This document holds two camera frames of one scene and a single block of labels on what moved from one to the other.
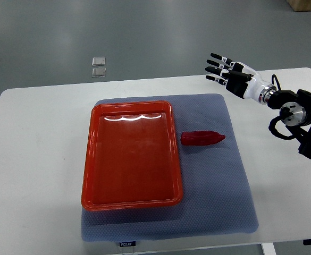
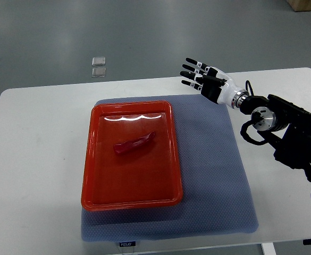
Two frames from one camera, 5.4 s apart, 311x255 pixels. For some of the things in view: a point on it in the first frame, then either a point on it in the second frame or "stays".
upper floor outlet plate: (98, 61) stays
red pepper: (195, 138) -> (130, 145)
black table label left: (127, 244) stays
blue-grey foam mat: (217, 196) stays
